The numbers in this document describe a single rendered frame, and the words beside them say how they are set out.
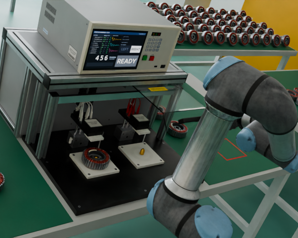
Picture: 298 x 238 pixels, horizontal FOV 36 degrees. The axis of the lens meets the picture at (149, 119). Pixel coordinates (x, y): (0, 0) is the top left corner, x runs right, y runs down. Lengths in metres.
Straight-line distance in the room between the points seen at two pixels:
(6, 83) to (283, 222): 2.22
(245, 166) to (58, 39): 1.08
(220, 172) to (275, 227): 1.28
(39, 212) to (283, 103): 0.89
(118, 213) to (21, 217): 0.35
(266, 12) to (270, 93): 4.38
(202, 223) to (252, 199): 2.23
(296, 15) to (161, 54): 3.50
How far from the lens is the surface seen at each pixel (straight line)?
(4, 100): 2.05
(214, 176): 2.09
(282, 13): 5.38
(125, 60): 1.80
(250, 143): 1.53
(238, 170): 2.22
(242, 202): 3.40
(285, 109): 1.17
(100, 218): 1.65
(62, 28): 1.83
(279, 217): 3.45
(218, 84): 1.19
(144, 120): 1.94
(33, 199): 1.65
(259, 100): 1.15
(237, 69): 1.19
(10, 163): 1.79
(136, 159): 1.93
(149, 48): 1.85
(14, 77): 1.93
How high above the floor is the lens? 1.84
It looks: 28 degrees down
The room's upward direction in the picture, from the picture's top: 19 degrees clockwise
